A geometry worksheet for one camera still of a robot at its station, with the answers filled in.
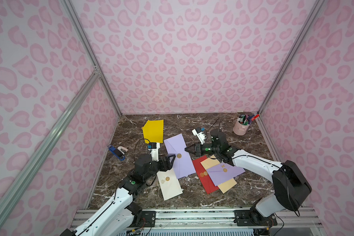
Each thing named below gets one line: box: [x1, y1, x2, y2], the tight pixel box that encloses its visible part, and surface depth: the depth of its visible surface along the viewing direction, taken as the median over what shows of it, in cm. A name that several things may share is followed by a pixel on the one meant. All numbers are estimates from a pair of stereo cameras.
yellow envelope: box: [141, 119, 164, 144], surface depth 112 cm
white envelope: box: [156, 167, 183, 202], surface depth 86 cm
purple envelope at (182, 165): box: [163, 133, 197, 179], surface depth 80 cm
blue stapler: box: [107, 144, 129, 161], surface depth 99 cm
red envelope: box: [192, 155, 220, 195], surface depth 88 cm
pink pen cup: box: [233, 114, 253, 136], surface depth 102 cm
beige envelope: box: [200, 154, 238, 194], surface depth 87 cm
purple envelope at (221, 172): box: [206, 162, 246, 187], surface depth 89 cm
